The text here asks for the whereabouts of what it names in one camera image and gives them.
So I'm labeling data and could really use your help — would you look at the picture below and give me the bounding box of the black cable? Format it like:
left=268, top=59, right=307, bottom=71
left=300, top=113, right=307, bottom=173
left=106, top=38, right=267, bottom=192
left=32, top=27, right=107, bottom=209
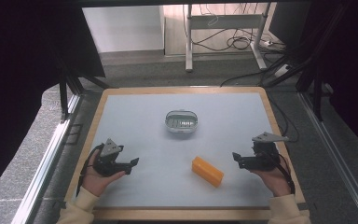
left=268, top=95, right=300, bottom=144

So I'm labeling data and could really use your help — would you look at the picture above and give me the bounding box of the person's left hand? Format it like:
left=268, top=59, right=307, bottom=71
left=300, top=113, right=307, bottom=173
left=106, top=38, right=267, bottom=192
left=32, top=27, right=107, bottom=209
left=81, top=148, right=127, bottom=197

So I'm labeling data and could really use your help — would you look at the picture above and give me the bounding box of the light grey table mat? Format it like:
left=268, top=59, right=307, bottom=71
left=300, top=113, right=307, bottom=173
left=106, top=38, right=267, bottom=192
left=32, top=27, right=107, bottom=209
left=90, top=92, right=276, bottom=209

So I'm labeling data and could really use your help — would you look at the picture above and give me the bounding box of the aluminium floor rail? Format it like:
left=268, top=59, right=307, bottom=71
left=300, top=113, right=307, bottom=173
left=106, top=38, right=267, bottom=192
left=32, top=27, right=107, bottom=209
left=11, top=92, right=82, bottom=224
left=297, top=91, right=358, bottom=224

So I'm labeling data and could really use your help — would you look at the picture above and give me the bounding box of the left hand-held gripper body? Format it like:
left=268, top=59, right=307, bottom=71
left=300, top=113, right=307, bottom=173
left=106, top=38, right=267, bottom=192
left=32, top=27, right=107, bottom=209
left=92, top=138, right=132, bottom=177

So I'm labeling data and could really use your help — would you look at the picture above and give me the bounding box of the grey oval soap dish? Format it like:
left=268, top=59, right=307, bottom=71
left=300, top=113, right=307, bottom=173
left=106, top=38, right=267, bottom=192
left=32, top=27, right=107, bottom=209
left=164, top=109, right=199, bottom=134

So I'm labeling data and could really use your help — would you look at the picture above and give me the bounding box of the black curtain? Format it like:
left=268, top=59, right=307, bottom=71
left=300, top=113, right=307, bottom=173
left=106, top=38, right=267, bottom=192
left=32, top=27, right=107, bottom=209
left=0, top=0, right=107, bottom=203
left=307, top=0, right=358, bottom=161

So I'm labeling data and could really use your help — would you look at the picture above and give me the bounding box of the orange soap bar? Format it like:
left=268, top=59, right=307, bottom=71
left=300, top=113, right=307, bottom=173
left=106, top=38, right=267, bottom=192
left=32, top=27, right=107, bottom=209
left=191, top=156, right=225, bottom=189

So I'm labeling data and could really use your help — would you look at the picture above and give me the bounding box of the white panel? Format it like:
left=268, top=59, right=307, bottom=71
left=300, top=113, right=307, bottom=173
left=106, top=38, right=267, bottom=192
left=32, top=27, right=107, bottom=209
left=82, top=5, right=166, bottom=54

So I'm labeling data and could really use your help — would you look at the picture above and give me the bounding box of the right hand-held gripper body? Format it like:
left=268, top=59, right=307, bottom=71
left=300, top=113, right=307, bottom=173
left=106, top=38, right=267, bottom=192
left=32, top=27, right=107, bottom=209
left=241, top=132, right=290, bottom=172

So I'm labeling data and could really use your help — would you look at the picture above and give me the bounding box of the dark floor plate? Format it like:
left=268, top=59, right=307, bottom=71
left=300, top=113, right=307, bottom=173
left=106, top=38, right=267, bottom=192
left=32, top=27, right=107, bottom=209
left=65, top=123, right=84, bottom=146

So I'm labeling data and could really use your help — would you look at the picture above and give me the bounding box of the bundle of black cables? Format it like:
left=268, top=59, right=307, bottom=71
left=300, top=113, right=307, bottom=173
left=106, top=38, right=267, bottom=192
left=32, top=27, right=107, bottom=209
left=191, top=27, right=288, bottom=54

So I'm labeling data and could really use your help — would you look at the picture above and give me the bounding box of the white metal desk frame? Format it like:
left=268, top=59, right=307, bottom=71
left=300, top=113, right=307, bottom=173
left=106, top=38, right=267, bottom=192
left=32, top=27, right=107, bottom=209
left=185, top=3, right=273, bottom=73

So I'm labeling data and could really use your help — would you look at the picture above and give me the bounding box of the white power strip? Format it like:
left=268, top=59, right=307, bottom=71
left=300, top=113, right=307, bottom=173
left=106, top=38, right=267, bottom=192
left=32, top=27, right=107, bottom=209
left=273, top=63, right=293, bottom=78

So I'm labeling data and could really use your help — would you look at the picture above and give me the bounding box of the black wrist strap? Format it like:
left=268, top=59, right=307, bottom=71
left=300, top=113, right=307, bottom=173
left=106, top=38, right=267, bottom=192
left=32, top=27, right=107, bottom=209
left=76, top=143, right=105, bottom=198
left=274, top=153, right=296, bottom=196

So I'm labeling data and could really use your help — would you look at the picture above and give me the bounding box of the black metal stand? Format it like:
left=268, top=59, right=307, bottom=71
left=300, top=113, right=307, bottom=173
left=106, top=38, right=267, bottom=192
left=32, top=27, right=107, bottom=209
left=263, top=3, right=351, bottom=122
left=58, top=65, right=110, bottom=123

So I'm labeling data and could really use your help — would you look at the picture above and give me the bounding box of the person's right hand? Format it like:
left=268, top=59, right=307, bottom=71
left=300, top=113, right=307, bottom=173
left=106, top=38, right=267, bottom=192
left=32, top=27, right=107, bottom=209
left=250, top=154, right=294, bottom=198

